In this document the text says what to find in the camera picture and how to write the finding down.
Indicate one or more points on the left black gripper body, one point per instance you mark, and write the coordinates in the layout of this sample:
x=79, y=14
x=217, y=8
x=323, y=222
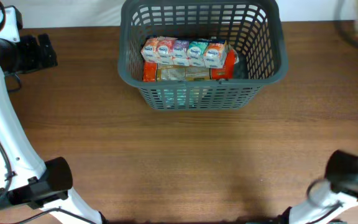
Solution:
x=28, y=56

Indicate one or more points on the orange spaghetti package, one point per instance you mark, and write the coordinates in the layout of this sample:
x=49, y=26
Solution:
x=154, y=72

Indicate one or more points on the Kleenex tissue multipack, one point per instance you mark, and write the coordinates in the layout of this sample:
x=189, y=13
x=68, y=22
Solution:
x=209, y=53

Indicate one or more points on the teal wet wipes pack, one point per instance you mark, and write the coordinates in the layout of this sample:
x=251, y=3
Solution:
x=180, y=97

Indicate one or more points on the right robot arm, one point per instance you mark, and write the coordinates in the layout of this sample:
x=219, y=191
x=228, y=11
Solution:
x=328, y=197

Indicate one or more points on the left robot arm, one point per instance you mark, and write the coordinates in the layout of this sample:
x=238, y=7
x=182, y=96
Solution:
x=26, y=179

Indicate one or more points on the grey plastic basket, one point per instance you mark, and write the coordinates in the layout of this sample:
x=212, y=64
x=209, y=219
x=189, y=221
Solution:
x=252, y=28

